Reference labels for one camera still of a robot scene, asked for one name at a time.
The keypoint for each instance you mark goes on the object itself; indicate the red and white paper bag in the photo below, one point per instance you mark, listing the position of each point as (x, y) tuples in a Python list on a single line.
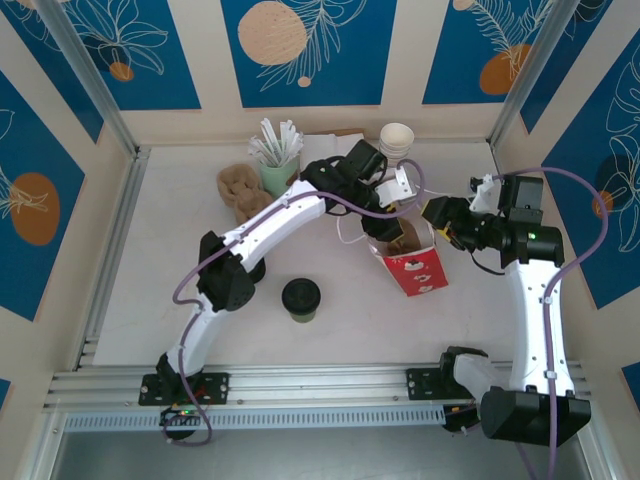
[(420, 275)]

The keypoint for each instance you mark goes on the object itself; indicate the black plastic cup lid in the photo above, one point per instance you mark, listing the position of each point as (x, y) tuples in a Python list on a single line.
[(300, 295), (260, 272)]

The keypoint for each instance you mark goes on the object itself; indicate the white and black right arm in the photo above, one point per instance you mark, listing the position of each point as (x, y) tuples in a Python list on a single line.
[(530, 415)]

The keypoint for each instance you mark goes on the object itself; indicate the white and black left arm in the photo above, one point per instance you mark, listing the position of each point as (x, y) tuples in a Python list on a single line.
[(225, 270)]

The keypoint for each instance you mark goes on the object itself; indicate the white napkin stack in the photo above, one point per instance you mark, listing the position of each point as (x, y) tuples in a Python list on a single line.
[(320, 147)]

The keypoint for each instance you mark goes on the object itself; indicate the white wrapped straw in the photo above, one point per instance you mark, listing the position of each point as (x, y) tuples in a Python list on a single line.
[(256, 149), (267, 135), (298, 141), (286, 132), (276, 150)]

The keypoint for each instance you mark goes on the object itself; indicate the mint green straw holder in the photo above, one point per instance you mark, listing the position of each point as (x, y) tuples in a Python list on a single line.
[(277, 177)]

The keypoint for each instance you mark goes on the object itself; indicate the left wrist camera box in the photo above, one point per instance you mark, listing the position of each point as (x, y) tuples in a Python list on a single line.
[(395, 190)]

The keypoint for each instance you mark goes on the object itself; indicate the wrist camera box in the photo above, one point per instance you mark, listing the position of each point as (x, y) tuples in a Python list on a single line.
[(395, 190), (482, 195)]

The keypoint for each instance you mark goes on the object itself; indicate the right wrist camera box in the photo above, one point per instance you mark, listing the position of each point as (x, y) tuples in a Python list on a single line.
[(482, 195)]

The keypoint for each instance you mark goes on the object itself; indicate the blue floral wall panel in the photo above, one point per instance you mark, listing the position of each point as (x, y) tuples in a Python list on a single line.
[(575, 225), (350, 75), (565, 60), (160, 75), (65, 75), (30, 150), (450, 50)]

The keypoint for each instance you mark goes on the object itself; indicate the aluminium corner post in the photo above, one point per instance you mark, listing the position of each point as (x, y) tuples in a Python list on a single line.
[(526, 75), (91, 75)]

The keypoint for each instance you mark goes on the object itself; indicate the aluminium front rail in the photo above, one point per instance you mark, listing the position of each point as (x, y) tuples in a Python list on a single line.
[(320, 385)]

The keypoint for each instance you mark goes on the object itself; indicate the aluminium side rail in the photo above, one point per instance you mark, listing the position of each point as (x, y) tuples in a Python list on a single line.
[(127, 200)]

